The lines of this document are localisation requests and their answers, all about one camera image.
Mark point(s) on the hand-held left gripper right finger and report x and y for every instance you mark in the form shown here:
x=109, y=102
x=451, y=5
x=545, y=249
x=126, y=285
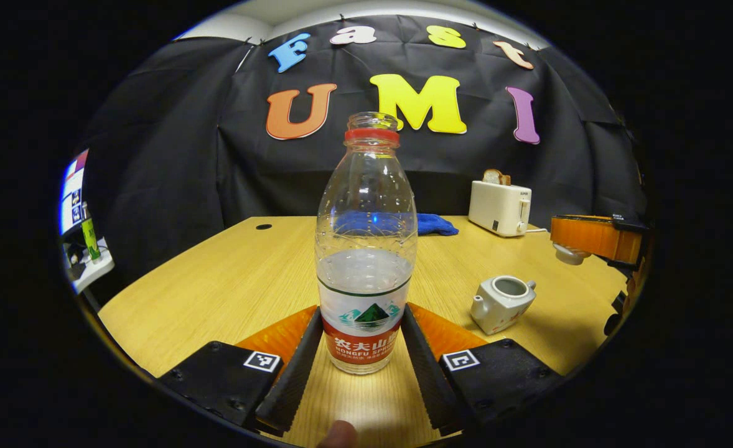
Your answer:
x=425, y=373

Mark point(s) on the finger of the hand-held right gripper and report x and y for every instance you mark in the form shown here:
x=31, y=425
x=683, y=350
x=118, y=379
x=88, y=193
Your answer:
x=597, y=236

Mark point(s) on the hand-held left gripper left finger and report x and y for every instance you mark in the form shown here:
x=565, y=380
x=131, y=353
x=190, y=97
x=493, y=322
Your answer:
x=295, y=373

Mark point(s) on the white teacup lid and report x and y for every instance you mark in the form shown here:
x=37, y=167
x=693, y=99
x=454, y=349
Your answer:
x=570, y=255

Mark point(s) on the white ceramic teacup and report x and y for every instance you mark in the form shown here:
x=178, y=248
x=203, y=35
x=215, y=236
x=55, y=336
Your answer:
x=497, y=308

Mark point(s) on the clear plastic water bottle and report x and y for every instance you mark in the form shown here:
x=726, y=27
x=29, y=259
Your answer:
x=366, y=280

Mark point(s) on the green bottle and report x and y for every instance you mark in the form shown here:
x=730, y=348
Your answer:
x=91, y=239

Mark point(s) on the white toaster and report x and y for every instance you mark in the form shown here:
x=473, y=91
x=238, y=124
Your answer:
x=497, y=208

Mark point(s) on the pale bread slice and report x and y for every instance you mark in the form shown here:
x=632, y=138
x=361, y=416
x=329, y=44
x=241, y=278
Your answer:
x=496, y=178

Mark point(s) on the blue towel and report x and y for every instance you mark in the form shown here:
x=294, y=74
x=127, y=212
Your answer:
x=438, y=224

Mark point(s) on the white side desk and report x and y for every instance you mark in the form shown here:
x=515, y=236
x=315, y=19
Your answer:
x=93, y=270

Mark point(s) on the black backdrop cloth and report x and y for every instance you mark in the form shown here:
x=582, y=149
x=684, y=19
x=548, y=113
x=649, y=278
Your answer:
x=167, y=174

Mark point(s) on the computer monitor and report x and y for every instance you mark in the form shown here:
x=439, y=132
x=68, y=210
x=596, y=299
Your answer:
x=74, y=199

